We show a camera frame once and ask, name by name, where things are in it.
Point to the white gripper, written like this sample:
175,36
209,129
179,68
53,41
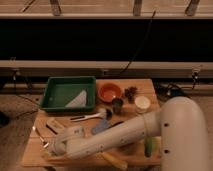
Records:
59,143

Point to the silver fork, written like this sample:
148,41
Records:
44,142

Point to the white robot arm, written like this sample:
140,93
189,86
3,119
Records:
180,123

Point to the orange red bowl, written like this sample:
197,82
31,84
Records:
108,91

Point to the brown rectangular block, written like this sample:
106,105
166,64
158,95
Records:
54,125

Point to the blue sponge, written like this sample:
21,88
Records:
100,126

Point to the white folded cloth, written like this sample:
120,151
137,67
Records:
79,101

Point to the green plastic tray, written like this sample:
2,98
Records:
59,91

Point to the small dark metal cup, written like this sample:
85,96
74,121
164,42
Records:
117,104

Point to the wooden table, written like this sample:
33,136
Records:
133,154

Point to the brown pine cone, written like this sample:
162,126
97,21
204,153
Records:
130,93

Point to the green cucumber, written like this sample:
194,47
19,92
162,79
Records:
148,146

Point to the white paper cup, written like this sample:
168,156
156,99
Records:
142,104

